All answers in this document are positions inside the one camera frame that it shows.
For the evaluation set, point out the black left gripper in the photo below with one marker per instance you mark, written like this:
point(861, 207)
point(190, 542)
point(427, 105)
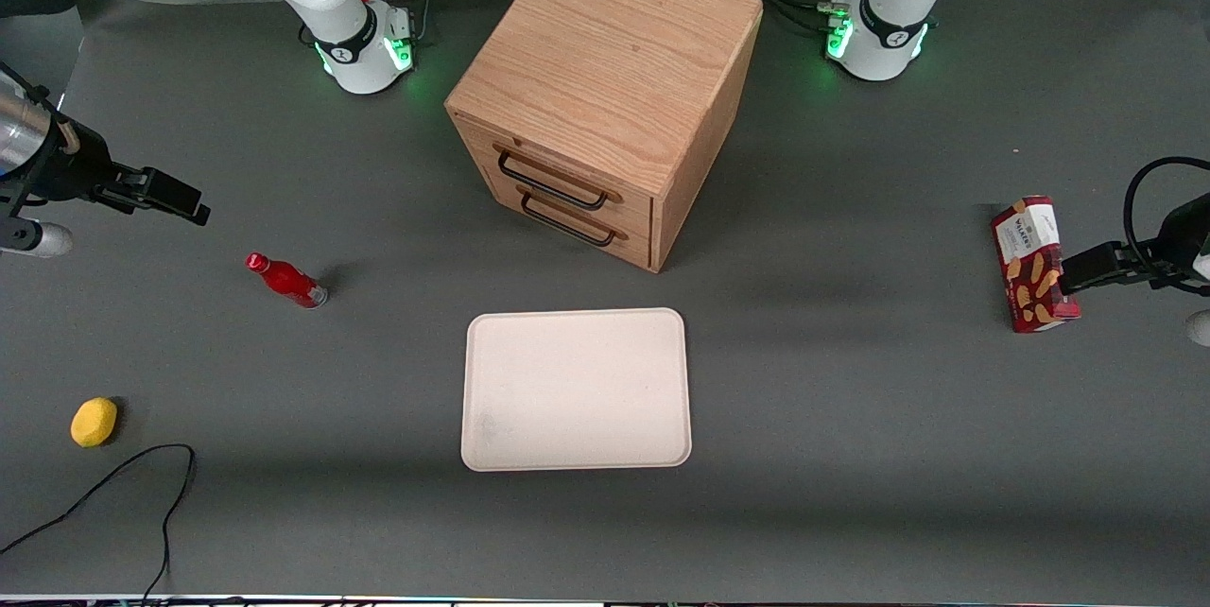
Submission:
point(1184, 238)

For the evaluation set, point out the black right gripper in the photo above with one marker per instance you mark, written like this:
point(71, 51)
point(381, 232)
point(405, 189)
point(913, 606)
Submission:
point(76, 169)

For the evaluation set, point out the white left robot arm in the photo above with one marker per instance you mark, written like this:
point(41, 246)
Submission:
point(893, 11)

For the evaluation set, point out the wooden drawer front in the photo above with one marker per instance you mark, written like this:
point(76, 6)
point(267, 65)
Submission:
point(633, 246)
point(477, 142)

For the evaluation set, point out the wooden drawer cabinet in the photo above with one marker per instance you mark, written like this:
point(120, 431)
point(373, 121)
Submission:
point(605, 49)

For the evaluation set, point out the red tartan shortbread box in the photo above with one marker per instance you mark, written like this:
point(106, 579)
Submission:
point(1030, 248)

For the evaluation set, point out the red plastic bottle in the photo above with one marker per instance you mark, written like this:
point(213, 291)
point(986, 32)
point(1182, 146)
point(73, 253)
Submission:
point(284, 280)

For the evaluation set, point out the yellow lemon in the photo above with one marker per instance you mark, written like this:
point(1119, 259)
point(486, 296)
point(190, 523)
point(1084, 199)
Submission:
point(94, 422)

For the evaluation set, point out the cream rectangular tray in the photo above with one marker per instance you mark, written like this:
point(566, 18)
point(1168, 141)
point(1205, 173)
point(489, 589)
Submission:
point(577, 390)

